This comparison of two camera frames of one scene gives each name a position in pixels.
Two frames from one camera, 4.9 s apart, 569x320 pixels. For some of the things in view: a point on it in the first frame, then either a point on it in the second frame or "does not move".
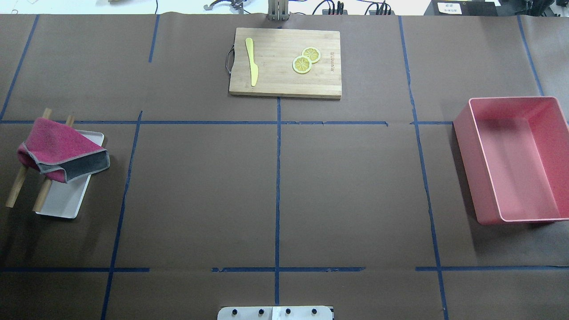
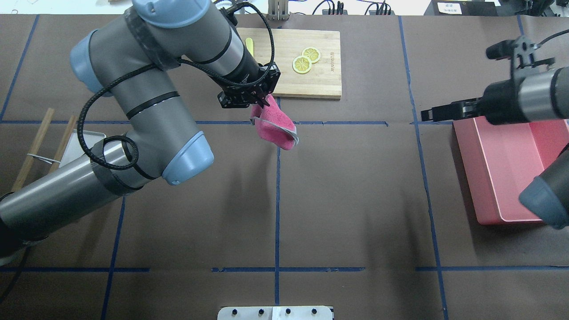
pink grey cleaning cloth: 62,153 → 273,125
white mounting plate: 275,313 does not move
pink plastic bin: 515,153 does not move
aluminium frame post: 278,10 does not move
